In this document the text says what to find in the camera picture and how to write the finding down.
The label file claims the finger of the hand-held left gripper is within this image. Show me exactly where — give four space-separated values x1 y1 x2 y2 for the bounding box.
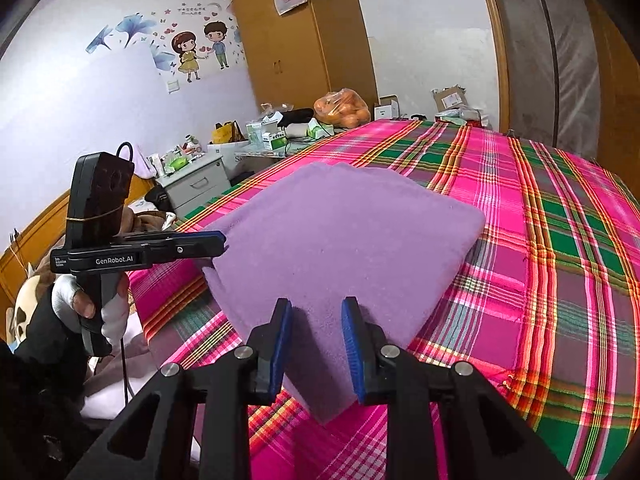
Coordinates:
122 230 226 248
150 240 228 267

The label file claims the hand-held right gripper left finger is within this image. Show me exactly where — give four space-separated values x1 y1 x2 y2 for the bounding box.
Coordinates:
67 297 293 480

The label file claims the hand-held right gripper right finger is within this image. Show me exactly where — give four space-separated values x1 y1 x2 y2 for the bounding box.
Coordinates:
340 296 573 480

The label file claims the purple sweater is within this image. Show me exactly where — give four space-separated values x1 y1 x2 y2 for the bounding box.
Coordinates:
200 161 487 426

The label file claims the person's left forearm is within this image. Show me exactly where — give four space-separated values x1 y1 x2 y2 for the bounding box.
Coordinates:
0 285 108 461

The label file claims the person's left hand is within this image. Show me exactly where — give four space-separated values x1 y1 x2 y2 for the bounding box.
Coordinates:
50 272 132 345

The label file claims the grey drawer cabinet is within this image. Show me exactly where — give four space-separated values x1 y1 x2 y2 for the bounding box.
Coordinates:
155 152 232 218

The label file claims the lilac towel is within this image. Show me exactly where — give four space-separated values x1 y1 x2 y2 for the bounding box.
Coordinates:
132 152 157 179

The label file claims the wooden headboard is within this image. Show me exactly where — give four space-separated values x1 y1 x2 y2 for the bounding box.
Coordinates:
0 187 73 311

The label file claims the yellow paper bag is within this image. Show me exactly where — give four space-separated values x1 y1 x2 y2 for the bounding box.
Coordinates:
211 121 243 145

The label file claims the black cloth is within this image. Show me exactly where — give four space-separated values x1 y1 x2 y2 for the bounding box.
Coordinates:
276 108 315 128

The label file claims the bag of oranges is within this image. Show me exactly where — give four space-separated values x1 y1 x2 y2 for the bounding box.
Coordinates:
314 88 372 129

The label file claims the plaid bed sheet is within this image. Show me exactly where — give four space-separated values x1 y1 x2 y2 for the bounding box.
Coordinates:
127 119 640 480

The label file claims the wooden wardrobe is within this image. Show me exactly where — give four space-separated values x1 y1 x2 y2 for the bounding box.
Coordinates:
230 0 378 111

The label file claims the small white box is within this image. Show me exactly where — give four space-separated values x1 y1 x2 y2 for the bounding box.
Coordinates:
374 95 401 121

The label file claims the open cardboard box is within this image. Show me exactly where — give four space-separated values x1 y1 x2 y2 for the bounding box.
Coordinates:
432 85 471 111

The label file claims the clear plastic door curtain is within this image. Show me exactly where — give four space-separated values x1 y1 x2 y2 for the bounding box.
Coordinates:
487 0 601 161

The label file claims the black cable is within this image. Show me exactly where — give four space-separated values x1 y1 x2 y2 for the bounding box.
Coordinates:
116 142 137 403

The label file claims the cartoon wall sticker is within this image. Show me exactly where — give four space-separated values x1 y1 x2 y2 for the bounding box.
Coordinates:
85 0 248 83

